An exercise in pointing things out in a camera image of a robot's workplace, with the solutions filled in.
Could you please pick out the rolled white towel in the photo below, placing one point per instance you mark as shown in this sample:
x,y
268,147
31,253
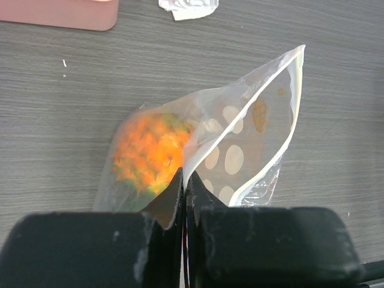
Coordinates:
x,y
189,9

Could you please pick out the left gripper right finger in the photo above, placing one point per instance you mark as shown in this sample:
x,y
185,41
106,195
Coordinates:
x,y
266,246

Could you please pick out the pink compartment tray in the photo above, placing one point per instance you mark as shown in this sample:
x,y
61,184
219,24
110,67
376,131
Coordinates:
x,y
89,15

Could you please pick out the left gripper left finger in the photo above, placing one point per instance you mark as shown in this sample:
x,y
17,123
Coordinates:
x,y
98,249

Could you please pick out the orange fake pineapple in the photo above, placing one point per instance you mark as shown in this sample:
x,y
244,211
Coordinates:
x,y
148,154

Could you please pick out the polka dot zip top bag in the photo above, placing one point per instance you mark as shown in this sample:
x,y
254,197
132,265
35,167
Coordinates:
x,y
241,133

